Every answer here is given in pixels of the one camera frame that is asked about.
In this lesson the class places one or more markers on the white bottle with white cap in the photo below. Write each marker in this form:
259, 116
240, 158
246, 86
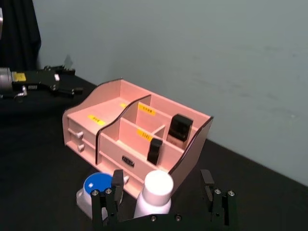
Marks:
156, 192

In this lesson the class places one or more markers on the small black rectangular case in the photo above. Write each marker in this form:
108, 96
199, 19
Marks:
154, 151

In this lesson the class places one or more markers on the white jar with blue lid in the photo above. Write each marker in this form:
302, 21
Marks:
96, 184

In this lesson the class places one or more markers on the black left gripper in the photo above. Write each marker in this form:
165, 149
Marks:
41, 79

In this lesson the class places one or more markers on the pink wooden desk organizer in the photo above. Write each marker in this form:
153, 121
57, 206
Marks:
115, 115

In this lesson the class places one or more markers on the black hanging fabric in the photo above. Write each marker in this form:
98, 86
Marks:
19, 36

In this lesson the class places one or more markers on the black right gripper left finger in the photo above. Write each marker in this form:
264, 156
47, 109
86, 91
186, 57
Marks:
101, 207

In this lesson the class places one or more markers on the beige bottle with black cap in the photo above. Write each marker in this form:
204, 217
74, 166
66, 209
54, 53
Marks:
180, 128

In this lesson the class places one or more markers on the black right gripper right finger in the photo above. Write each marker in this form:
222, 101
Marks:
222, 204

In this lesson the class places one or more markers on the black table cloth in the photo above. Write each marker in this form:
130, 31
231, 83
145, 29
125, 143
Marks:
36, 149

